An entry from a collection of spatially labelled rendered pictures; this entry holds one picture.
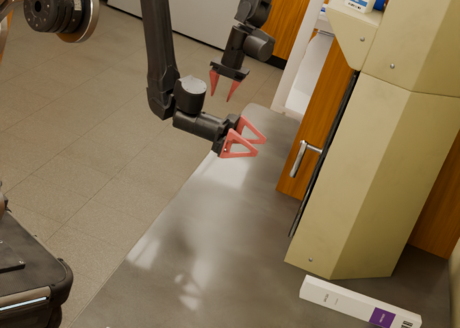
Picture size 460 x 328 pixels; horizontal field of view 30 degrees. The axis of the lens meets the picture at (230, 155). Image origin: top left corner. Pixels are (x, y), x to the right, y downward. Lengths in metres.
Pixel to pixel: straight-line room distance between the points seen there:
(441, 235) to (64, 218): 1.94
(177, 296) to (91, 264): 1.84
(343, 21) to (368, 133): 0.24
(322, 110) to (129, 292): 0.80
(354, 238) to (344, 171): 0.16
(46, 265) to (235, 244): 1.16
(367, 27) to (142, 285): 0.68
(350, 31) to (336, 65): 0.41
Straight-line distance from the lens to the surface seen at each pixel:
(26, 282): 2.85
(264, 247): 1.96
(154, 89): 1.92
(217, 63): 2.27
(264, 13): 2.26
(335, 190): 1.85
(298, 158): 1.88
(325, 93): 2.17
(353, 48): 1.76
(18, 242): 3.05
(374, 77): 1.77
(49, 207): 3.80
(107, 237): 3.70
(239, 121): 1.94
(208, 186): 2.15
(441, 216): 2.26
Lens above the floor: 1.82
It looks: 22 degrees down
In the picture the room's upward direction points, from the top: 20 degrees clockwise
